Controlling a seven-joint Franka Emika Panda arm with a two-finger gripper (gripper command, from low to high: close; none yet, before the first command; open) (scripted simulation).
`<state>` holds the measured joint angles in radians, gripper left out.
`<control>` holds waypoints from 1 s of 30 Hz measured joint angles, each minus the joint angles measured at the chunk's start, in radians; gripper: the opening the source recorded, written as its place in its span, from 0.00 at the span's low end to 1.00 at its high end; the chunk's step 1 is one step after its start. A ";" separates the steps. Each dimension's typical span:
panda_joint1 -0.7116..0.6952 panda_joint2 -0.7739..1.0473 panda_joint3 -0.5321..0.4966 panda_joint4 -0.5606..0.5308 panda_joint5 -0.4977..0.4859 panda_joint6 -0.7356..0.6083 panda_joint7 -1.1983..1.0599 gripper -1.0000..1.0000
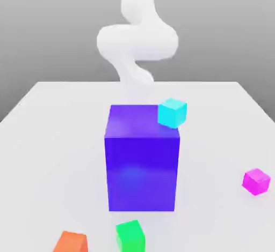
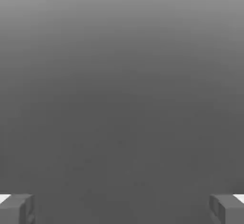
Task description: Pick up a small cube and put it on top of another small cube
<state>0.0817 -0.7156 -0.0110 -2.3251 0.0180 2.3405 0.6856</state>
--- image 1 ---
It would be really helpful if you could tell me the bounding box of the small cyan cube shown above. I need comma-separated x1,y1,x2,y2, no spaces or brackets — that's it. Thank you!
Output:
157,98,188,129

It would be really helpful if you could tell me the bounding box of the small green cube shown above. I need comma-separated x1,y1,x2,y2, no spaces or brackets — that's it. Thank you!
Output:
115,219,146,252

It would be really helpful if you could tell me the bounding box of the small magenta cube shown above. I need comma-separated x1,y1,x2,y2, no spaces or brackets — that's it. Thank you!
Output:
242,167,271,196

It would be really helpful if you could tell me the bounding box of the small orange cube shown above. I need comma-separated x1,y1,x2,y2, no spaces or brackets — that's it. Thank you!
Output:
52,230,89,252

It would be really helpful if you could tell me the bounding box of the large purple box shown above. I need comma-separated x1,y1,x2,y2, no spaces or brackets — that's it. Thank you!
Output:
104,104,180,212

